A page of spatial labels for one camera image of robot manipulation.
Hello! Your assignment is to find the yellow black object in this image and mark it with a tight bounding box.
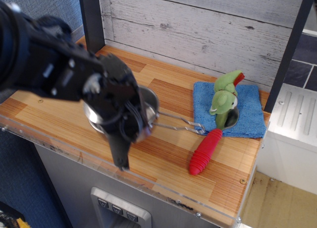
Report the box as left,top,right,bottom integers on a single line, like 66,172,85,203
0,211,31,228

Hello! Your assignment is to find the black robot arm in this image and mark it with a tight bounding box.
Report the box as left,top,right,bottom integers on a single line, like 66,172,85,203
0,2,150,170

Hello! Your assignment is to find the blue folded cloth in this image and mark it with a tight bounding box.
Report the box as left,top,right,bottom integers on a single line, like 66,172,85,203
193,82,266,138

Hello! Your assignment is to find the grey dispenser button panel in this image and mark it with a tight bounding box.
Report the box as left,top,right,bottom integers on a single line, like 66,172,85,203
91,187,152,228

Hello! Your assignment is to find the white ribbed box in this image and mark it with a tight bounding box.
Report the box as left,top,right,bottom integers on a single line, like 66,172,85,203
257,84,317,194

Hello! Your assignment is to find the dark grey right post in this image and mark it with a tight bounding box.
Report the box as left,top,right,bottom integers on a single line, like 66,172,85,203
264,0,314,113

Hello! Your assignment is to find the small steel pot with handle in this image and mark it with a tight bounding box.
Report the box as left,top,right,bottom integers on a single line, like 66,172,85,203
84,86,206,143

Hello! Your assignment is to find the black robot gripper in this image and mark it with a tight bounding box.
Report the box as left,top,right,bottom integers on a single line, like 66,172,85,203
83,54,150,171

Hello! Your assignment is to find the green plush toy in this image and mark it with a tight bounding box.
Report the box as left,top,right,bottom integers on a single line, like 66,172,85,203
209,70,245,115

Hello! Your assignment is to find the dark grey left post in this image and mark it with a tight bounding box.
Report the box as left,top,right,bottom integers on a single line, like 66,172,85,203
79,0,105,53

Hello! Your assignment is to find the dark grey post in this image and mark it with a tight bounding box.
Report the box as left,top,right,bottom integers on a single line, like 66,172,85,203
264,0,314,113
79,0,105,53

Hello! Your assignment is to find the red handled metal spoon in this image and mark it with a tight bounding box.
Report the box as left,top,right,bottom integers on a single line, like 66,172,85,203
189,108,239,175

